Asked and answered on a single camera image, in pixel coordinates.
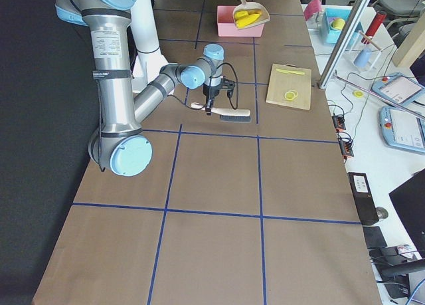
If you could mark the beige plastic dustpan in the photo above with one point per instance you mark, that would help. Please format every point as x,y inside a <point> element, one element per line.
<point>253,7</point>

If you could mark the blue cup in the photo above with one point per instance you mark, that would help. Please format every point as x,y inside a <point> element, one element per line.
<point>363,57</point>

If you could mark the pink plastic bin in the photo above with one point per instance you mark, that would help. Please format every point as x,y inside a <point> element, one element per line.
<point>227,28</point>

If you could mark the black power box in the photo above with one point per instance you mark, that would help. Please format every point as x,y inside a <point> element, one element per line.
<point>363,199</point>

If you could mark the blue teach pendant far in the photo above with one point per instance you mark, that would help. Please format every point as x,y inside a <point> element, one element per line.
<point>398,88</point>

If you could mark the aluminium frame post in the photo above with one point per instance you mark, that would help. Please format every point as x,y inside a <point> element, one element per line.
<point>344,38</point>

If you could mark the blue teach pendant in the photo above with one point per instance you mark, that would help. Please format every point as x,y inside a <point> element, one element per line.
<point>402,130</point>
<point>398,88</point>

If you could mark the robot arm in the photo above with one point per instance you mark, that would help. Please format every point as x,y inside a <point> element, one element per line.
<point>132,76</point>

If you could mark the blue teach pendant near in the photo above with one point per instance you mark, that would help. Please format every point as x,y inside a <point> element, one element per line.
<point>402,130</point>

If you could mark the beige hand brush black bristles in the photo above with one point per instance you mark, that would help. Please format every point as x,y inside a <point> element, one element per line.
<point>226,114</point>

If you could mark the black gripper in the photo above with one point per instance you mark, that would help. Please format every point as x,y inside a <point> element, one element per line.
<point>211,92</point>

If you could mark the yellow-green plastic knife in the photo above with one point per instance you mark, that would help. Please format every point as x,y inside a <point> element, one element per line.
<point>288,71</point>

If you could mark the red cylinder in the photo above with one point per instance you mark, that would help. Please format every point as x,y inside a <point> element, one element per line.
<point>375,24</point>

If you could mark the bamboo cutting board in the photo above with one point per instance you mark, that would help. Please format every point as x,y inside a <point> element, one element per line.
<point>280,83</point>

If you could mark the light blue storage box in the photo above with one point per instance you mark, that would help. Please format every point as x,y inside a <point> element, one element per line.
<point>332,24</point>

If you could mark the yellow toy corn cob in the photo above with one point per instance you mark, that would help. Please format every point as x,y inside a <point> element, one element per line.
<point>247,20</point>

